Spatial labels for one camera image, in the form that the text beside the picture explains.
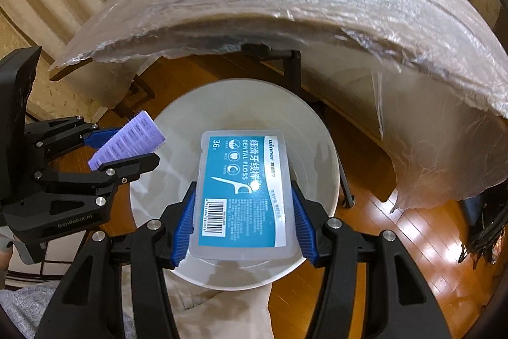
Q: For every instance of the person left hand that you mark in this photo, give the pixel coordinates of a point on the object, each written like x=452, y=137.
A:
x=6, y=253

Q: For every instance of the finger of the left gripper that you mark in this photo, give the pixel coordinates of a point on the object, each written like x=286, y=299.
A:
x=104, y=180
x=47, y=140

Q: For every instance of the purple white hair roller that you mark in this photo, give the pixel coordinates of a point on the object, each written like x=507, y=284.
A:
x=140, y=136

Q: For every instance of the clear plastic table cover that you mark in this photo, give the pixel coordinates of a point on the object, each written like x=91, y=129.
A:
x=438, y=73

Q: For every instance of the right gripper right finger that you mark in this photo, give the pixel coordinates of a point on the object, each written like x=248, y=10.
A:
x=398, y=302

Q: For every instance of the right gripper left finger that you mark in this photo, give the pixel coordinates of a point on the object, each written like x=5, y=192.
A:
x=88, y=301

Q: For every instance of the clear dental floss box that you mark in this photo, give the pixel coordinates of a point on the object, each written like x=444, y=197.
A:
x=244, y=208

